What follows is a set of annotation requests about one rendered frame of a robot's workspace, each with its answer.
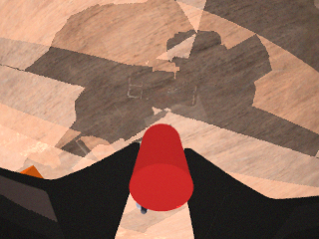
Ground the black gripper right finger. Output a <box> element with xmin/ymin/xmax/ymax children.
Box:
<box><xmin>183</xmin><ymin>147</ymin><xmax>319</xmax><ymax>239</ymax></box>

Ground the red marker cap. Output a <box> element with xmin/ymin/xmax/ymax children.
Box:
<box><xmin>129</xmin><ymin>123</ymin><xmax>194</xmax><ymax>211</ymax></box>

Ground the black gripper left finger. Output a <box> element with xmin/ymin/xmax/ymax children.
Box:
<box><xmin>0</xmin><ymin>142</ymin><xmax>141</xmax><ymax>239</ymax></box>

